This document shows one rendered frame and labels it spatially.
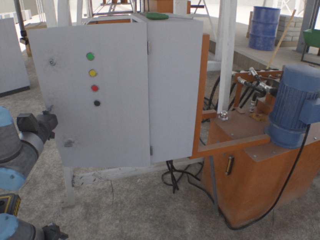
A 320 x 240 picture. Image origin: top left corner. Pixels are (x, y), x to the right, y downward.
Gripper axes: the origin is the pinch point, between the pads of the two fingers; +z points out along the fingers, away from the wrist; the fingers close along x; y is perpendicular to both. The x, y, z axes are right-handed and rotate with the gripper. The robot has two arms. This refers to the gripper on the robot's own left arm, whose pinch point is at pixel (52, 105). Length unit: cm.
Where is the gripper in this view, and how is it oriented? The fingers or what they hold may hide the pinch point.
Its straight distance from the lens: 88.6
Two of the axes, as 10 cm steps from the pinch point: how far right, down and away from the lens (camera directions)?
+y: 0.0, 8.5, 5.2
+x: 10.0, -0.2, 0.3
